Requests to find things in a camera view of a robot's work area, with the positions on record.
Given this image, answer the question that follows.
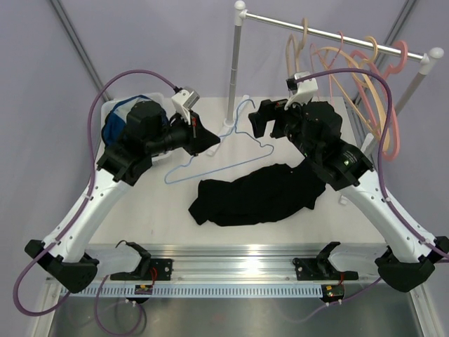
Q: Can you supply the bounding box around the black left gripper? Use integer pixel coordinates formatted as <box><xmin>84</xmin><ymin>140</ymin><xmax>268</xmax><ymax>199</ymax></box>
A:
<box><xmin>145</xmin><ymin>110</ymin><xmax>220</xmax><ymax>157</ymax></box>

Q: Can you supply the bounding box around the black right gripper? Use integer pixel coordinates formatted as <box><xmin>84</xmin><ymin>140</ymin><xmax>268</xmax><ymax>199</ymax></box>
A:
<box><xmin>249</xmin><ymin>94</ymin><xmax>319</xmax><ymax>163</ymax></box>

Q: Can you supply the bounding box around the pink wire hanger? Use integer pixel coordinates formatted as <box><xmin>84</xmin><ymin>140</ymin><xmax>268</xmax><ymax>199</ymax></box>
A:
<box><xmin>310</xmin><ymin>31</ymin><xmax>344</xmax><ymax>99</ymax></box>

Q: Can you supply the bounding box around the beige wooden hanger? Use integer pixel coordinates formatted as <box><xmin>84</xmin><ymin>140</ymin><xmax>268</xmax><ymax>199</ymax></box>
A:
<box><xmin>328</xmin><ymin>36</ymin><xmax>387</xmax><ymax>140</ymax></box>
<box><xmin>285</xmin><ymin>18</ymin><xmax>309</xmax><ymax>77</ymax></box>

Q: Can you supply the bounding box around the black t-shirt back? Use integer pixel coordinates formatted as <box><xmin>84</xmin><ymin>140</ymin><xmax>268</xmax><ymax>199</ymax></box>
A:
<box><xmin>189</xmin><ymin>161</ymin><xmax>326</xmax><ymax>227</ymax></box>

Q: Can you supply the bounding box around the blue t-shirt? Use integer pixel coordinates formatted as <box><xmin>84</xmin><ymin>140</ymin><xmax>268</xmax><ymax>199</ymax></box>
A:
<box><xmin>101</xmin><ymin>93</ymin><xmax>168</xmax><ymax>147</ymax></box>

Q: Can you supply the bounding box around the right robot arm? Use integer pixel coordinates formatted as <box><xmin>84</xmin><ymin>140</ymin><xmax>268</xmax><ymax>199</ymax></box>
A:
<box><xmin>248</xmin><ymin>100</ymin><xmax>448</xmax><ymax>293</ymax></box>

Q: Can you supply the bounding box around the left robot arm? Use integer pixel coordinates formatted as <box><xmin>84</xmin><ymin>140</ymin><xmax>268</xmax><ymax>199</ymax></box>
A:
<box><xmin>25</xmin><ymin>100</ymin><xmax>220</xmax><ymax>293</ymax></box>

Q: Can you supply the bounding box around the white plastic basket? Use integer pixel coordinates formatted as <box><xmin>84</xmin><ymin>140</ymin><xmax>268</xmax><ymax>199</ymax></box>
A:
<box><xmin>96</xmin><ymin>93</ymin><xmax>168</xmax><ymax>161</ymax></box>

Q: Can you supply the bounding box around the left small circuit board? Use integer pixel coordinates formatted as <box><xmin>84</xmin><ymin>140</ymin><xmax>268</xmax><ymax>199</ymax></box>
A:
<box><xmin>135</xmin><ymin>284</ymin><xmax>153</xmax><ymax>296</ymax></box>

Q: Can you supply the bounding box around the small circuit board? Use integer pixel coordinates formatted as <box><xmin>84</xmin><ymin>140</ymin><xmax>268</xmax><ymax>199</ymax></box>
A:
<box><xmin>135</xmin><ymin>284</ymin><xmax>153</xmax><ymax>296</ymax></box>
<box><xmin>321</xmin><ymin>284</ymin><xmax>345</xmax><ymax>303</ymax></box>

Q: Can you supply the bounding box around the white metal clothes rack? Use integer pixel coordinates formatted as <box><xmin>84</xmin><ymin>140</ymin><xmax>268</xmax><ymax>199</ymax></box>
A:
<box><xmin>220</xmin><ymin>1</ymin><xmax>444</xmax><ymax>161</ymax></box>

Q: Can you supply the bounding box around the right small circuit board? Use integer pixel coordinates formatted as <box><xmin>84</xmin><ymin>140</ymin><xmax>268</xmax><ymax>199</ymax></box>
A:
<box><xmin>321</xmin><ymin>284</ymin><xmax>345</xmax><ymax>303</ymax></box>

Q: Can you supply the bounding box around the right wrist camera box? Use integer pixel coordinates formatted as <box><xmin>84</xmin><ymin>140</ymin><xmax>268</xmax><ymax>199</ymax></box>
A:
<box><xmin>284</xmin><ymin>71</ymin><xmax>319</xmax><ymax>110</ymax></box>

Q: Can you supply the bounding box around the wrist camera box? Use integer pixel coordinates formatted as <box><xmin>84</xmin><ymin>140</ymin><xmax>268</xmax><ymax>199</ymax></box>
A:
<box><xmin>171</xmin><ymin>87</ymin><xmax>200</xmax><ymax>125</ymax></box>
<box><xmin>284</xmin><ymin>71</ymin><xmax>319</xmax><ymax>110</ymax></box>

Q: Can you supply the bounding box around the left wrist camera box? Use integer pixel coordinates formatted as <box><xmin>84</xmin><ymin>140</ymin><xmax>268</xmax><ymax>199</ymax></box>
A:
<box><xmin>171</xmin><ymin>87</ymin><xmax>200</xmax><ymax>125</ymax></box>

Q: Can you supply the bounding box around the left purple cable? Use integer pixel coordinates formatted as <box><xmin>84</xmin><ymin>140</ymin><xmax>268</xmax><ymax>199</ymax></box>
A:
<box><xmin>13</xmin><ymin>69</ymin><xmax>180</xmax><ymax>333</ymax></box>

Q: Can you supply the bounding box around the purple cable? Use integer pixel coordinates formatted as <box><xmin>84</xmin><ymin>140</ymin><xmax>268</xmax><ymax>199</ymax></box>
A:
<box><xmin>294</xmin><ymin>68</ymin><xmax>449</xmax><ymax>257</ymax></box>
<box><xmin>13</xmin><ymin>69</ymin><xmax>180</xmax><ymax>333</ymax></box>

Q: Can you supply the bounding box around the aluminium rail frame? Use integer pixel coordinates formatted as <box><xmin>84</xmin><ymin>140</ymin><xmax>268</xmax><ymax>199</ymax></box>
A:
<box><xmin>45</xmin><ymin>242</ymin><xmax>390</xmax><ymax>285</ymax></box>

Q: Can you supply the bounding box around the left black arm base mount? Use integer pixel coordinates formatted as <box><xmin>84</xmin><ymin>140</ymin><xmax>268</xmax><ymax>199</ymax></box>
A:
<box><xmin>110</xmin><ymin>258</ymin><xmax>173</xmax><ymax>282</ymax></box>

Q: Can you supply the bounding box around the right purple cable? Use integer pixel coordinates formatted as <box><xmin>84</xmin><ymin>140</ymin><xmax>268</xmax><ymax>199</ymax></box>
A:
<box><xmin>294</xmin><ymin>68</ymin><xmax>449</xmax><ymax>257</ymax></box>

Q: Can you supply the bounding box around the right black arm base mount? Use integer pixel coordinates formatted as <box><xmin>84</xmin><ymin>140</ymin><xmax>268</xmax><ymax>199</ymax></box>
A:
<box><xmin>293</xmin><ymin>258</ymin><xmax>359</xmax><ymax>281</ymax></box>

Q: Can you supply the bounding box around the white perforated cable duct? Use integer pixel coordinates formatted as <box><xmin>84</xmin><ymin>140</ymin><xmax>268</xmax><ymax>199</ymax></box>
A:
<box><xmin>75</xmin><ymin>282</ymin><xmax>322</xmax><ymax>298</ymax></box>

